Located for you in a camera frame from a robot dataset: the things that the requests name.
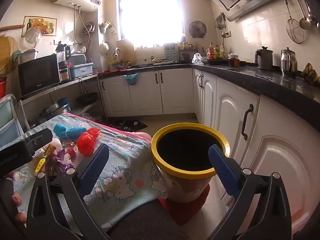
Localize blue hanging bin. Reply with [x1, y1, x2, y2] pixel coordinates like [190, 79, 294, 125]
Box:
[124, 73, 139, 86]

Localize wooden cutting board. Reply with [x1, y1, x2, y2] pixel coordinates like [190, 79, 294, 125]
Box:
[116, 39, 137, 65]

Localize stainless steel shelf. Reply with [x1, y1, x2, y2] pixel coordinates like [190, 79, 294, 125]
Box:
[19, 74, 108, 130]

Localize coiled hose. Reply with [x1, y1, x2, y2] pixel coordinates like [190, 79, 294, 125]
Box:
[81, 22, 97, 34]

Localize wire strainer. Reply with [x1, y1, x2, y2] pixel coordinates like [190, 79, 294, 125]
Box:
[281, 0, 305, 44]

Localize white pot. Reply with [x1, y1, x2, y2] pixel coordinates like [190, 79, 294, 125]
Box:
[19, 50, 38, 64]

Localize wooden rolling pin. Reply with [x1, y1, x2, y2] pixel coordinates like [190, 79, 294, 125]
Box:
[0, 24, 25, 32]

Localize white kitchen cabinet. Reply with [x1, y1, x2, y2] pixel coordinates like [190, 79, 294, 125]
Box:
[99, 67, 320, 240]

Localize glass pot lid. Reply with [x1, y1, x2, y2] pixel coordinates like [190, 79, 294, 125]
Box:
[26, 27, 42, 49]

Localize fruit wall poster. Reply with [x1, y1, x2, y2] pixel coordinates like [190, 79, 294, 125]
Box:
[21, 16, 57, 37]

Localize teal drawer organizer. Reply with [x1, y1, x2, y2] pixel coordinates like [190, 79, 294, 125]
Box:
[164, 45, 179, 62]

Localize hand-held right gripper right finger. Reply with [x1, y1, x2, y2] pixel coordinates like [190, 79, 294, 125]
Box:
[207, 144, 293, 240]

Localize kitchen window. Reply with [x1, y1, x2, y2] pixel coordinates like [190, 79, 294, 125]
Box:
[119, 0, 185, 49]

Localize blue dish box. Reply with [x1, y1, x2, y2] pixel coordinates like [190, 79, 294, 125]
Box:
[67, 54, 94, 79]

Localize blue wall holder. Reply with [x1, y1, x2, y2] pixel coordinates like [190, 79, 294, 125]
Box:
[99, 21, 117, 34]

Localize black blender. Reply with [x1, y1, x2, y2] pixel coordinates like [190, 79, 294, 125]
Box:
[55, 41, 73, 63]

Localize black microwave oven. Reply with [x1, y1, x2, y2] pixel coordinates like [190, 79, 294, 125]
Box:
[18, 54, 62, 97]

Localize person's left hand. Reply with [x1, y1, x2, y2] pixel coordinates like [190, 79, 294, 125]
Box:
[11, 192, 27, 224]

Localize white plastic bag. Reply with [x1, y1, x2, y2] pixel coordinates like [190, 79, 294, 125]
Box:
[192, 52, 208, 64]

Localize brown woven bundle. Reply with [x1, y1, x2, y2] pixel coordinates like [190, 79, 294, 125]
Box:
[300, 63, 320, 84]

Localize white lidded jar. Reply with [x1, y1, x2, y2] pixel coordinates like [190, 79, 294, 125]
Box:
[228, 53, 240, 67]

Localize round wall fan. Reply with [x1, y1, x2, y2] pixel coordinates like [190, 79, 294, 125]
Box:
[188, 21, 207, 38]

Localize purple foil wrapper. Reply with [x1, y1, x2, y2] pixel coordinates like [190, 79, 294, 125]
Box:
[46, 149, 75, 177]

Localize woven bamboo tray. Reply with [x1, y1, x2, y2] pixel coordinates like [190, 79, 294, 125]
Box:
[0, 35, 19, 75]

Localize black wok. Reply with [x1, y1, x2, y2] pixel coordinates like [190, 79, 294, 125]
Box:
[76, 92, 98, 104]

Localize hanging kitchen utensils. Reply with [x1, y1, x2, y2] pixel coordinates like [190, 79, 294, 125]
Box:
[215, 12, 228, 30]

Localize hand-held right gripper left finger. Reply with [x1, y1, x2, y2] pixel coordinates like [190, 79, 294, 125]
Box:
[26, 144, 110, 240]

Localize plastic drawer cabinet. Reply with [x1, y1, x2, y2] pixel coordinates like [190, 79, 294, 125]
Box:
[0, 94, 24, 148]

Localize black kettle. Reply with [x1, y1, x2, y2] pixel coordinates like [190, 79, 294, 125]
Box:
[255, 46, 274, 70]

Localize black floor mat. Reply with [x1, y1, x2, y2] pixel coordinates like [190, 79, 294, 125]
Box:
[106, 120, 148, 132]

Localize red plastic stool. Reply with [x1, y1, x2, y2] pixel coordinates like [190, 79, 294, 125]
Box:
[160, 187, 211, 226]

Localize printed blanket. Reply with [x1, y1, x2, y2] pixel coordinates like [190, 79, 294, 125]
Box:
[12, 112, 170, 233]

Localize red plastic bag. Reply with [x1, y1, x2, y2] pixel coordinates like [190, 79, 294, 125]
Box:
[76, 127, 100, 157]

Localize yellow rimmed trash bin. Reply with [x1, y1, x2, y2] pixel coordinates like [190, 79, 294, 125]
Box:
[151, 123, 230, 203]

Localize yellow snack packet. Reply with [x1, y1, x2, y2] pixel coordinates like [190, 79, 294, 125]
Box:
[34, 145, 57, 177]

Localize large steel pot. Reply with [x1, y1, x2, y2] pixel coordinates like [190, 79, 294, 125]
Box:
[41, 102, 72, 117]

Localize steel skimmer ladle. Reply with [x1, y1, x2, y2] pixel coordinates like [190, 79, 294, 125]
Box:
[291, 0, 312, 30]

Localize steel kettle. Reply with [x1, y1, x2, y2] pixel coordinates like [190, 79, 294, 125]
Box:
[280, 47, 298, 77]

